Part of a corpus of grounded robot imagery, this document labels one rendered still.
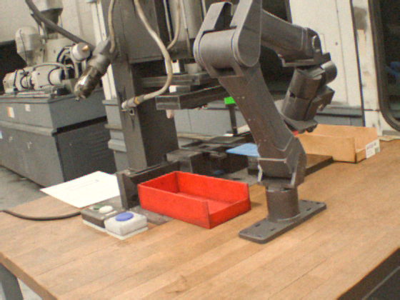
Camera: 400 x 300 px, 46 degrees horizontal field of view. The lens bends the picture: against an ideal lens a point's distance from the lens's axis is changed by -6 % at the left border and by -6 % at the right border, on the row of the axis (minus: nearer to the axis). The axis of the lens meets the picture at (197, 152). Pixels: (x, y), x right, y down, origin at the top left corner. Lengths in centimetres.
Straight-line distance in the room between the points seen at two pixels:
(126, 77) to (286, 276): 88
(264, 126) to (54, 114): 354
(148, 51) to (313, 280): 82
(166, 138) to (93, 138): 296
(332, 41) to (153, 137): 71
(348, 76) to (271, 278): 108
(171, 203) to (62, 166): 335
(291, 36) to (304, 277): 45
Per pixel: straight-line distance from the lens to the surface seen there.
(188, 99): 124
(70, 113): 437
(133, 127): 149
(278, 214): 95
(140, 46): 138
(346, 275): 77
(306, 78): 101
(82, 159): 443
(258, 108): 85
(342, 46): 173
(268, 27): 88
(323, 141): 136
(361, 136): 142
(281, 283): 76
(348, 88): 175
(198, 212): 100
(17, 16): 1077
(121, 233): 102
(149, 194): 114
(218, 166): 138
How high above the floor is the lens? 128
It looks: 13 degrees down
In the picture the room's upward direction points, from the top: 9 degrees counter-clockwise
